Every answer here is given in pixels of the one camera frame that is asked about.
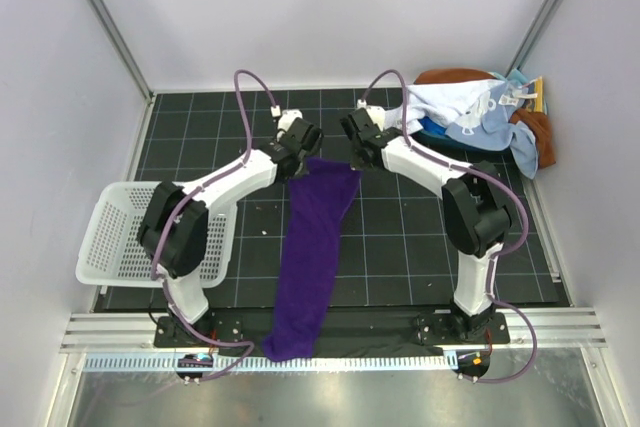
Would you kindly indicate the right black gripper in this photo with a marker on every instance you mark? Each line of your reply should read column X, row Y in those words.
column 358, row 164

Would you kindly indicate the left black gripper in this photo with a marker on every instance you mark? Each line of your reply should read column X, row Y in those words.
column 305, row 171

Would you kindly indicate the purple towel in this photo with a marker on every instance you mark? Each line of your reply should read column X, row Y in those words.
column 319, row 202

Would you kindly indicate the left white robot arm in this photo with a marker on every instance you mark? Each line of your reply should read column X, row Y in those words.
column 175, row 226

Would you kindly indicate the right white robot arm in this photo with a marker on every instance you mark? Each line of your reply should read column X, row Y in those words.
column 477, row 214

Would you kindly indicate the black grid mat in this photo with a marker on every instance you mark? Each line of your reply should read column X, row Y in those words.
column 393, row 248

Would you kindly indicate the light blue towel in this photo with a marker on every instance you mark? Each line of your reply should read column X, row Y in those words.
column 488, row 125

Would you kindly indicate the yellow patterned cloth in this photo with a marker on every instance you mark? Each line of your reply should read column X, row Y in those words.
column 534, row 96

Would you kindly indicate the white plastic mesh basket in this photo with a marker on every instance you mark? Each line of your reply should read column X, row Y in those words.
column 110, row 254

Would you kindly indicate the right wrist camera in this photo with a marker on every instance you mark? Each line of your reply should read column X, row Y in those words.
column 377, row 114

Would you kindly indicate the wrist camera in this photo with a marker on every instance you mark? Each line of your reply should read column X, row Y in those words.
column 287, row 117
column 377, row 114

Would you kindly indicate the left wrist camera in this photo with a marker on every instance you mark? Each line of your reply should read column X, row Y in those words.
column 287, row 117

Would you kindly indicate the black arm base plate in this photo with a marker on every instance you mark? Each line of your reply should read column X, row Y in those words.
column 422, row 325

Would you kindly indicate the white slotted cable duct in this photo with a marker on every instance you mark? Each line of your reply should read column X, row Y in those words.
column 184, row 363

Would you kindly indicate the left aluminium corner post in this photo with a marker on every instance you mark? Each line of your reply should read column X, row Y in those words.
column 117, row 40

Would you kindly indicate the aluminium corner post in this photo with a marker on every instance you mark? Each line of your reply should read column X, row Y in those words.
column 537, row 27
column 117, row 40

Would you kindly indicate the aluminium front rail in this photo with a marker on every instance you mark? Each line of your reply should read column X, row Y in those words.
column 103, row 332

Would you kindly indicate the right aluminium corner post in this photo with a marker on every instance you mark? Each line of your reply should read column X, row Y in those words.
column 537, row 27

